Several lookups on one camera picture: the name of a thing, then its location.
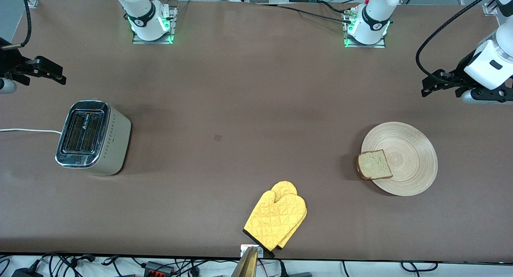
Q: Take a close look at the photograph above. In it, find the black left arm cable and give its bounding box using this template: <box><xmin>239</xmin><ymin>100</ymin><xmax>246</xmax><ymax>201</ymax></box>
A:
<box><xmin>416</xmin><ymin>0</ymin><xmax>502</xmax><ymax>83</ymax></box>

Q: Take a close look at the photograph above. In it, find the long black table cable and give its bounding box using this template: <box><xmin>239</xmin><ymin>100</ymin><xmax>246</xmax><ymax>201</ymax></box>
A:
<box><xmin>256</xmin><ymin>4</ymin><xmax>353</xmax><ymax>25</ymax></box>

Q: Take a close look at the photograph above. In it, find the short black table cable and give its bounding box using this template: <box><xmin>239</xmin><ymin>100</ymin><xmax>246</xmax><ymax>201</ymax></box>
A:
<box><xmin>318</xmin><ymin>1</ymin><xmax>347</xmax><ymax>14</ymax></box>

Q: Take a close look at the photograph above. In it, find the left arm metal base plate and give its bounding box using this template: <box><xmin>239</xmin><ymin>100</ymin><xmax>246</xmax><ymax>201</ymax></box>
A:
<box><xmin>343</xmin><ymin>8</ymin><xmax>387</xmax><ymax>49</ymax></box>

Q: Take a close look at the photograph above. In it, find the black adapter with orange clips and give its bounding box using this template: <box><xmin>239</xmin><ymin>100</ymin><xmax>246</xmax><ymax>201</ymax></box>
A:
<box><xmin>143</xmin><ymin>261</ymin><xmax>176</xmax><ymax>276</ymax></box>

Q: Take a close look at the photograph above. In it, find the silver two-slot toaster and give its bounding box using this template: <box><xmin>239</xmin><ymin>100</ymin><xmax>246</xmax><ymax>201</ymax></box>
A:
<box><xmin>55</xmin><ymin>100</ymin><xmax>132</xmax><ymax>176</ymax></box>

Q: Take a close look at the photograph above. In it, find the small white table-edge bracket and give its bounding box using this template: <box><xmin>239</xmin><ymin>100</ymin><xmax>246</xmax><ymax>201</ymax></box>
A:
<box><xmin>240</xmin><ymin>245</ymin><xmax>264</xmax><ymax>258</ymax></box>

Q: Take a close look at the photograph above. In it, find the black floor cable bundle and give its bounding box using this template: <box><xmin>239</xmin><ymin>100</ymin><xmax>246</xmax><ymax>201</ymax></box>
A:
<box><xmin>38</xmin><ymin>252</ymin><xmax>97</xmax><ymax>277</ymax></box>

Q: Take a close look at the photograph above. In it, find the yellow quilted oven mitt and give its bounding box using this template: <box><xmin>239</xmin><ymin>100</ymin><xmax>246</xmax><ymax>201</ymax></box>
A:
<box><xmin>243</xmin><ymin>190</ymin><xmax>307</xmax><ymax>258</ymax></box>
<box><xmin>271</xmin><ymin>181</ymin><xmax>308</xmax><ymax>250</ymax></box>

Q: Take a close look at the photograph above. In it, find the black power adapter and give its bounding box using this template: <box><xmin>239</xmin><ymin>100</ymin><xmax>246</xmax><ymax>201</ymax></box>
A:
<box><xmin>11</xmin><ymin>268</ymin><xmax>44</xmax><ymax>277</ymax></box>

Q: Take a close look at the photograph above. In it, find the brass-coloured stand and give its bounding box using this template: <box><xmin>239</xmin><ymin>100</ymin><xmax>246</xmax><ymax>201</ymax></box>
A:
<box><xmin>230</xmin><ymin>246</ymin><xmax>259</xmax><ymax>277</ymax></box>

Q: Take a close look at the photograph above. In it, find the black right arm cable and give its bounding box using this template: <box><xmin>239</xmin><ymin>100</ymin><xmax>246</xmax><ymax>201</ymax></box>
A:
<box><xmin>0</xmin><ymin>0</ymin><xmax>33</xmax><ymax>50</ymax></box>

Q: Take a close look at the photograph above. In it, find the black looped floor cable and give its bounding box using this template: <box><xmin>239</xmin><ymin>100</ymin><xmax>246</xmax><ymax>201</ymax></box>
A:
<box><xmin>401</xmin><ymin>261</ymin><xmax>438</xmax><ymax>273</ymax></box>

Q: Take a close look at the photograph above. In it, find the brown bread slice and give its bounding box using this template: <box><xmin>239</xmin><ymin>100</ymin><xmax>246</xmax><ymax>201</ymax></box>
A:
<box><xmin>357</xmin><ymin>150</ymin><xmax>393</xmax><ymax>180</ymax></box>

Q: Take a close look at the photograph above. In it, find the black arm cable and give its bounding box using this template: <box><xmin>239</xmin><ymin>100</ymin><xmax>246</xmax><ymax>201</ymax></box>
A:
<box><xmin>416</xmin><ymin>0</ymin><xmax>502</xmax><ymax>83</ymax></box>
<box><xmin>0</xmin><ymin>0</ymin><xmax>33</xmax><ymax>50</ymax></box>

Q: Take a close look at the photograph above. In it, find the white toaster power cord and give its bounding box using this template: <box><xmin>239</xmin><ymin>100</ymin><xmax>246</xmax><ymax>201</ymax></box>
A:
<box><xmin>0</xmin><ymin>128</ymin><xmax>63</xmax><ymax>135</ymax></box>

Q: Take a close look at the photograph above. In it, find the black plug with cable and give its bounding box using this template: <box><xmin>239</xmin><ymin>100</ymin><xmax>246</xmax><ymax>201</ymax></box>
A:
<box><xmin>277</xmin><ymin>261</ymin><xmax>313</xmax><ymax>277</ymax></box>

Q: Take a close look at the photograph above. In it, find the round wooden plate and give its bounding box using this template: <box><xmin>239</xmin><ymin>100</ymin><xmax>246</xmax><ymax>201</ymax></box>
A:
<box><xmin>361</xmin><ymin>122</ymin><xmax>438</xmax><ymax>196</ymax></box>

